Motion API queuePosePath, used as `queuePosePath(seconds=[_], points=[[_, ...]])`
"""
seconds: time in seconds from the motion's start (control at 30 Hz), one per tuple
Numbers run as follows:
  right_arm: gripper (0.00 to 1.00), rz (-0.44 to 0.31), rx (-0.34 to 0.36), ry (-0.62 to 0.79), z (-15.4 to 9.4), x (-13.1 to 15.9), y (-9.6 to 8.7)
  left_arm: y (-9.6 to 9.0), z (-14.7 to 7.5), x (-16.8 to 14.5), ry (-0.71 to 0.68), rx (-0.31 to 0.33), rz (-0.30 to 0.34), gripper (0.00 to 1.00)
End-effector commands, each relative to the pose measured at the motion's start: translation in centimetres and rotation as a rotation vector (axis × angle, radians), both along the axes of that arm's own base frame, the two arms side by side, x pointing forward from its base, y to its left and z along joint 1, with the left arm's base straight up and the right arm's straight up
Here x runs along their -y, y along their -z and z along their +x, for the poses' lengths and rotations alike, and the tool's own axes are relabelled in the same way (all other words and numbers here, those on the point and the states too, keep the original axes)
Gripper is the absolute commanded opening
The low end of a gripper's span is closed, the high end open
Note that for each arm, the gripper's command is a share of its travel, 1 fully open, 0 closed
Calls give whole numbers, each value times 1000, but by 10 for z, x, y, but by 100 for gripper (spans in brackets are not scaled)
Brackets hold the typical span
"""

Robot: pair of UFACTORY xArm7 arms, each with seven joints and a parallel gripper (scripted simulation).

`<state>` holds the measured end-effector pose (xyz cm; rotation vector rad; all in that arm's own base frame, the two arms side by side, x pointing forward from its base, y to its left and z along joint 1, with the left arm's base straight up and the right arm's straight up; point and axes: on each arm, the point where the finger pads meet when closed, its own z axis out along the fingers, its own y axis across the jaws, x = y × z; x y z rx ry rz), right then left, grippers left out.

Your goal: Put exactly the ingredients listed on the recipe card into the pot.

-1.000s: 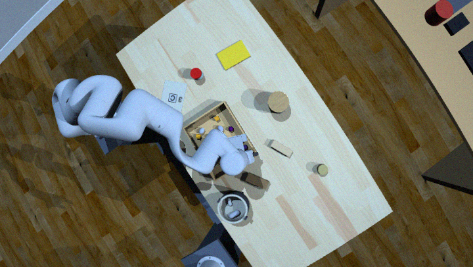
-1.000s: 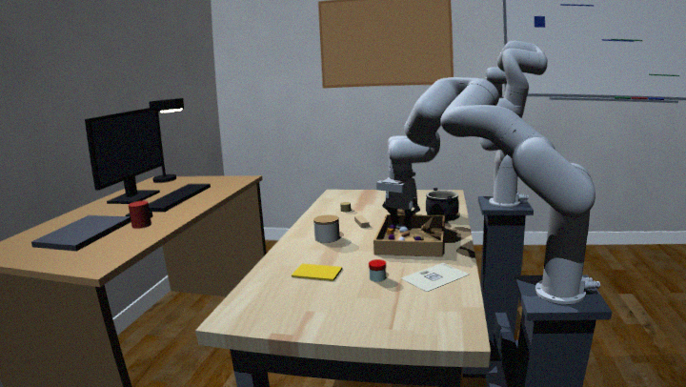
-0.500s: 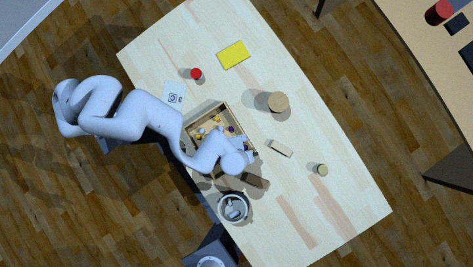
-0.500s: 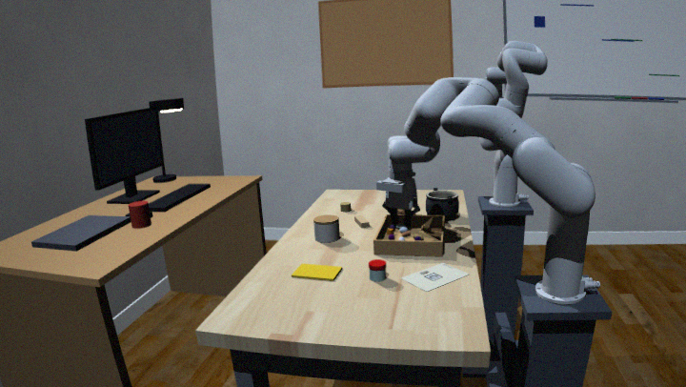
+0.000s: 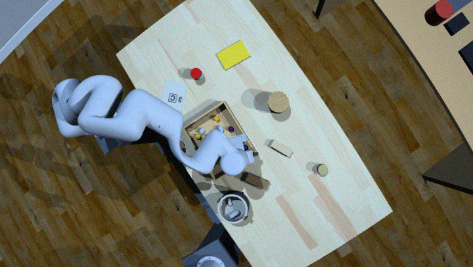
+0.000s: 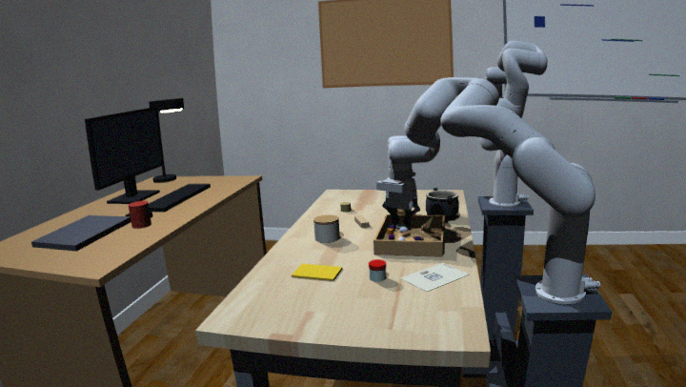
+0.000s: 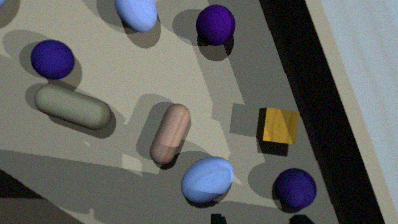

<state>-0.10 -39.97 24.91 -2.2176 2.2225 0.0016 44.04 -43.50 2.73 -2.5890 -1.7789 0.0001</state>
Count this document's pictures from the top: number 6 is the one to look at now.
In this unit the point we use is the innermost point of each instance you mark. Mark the white recipe card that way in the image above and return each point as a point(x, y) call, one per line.
point(434, 277)

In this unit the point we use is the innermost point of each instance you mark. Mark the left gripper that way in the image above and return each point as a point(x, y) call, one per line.
point(403, 201)

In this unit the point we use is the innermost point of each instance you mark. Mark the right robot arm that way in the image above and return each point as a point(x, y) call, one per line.
point(534, 61)

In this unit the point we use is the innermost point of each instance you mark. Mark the grey round pot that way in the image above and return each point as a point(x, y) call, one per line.
point(442, 203)

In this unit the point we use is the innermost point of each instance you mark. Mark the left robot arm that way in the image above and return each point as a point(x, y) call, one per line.
point(565, 186)

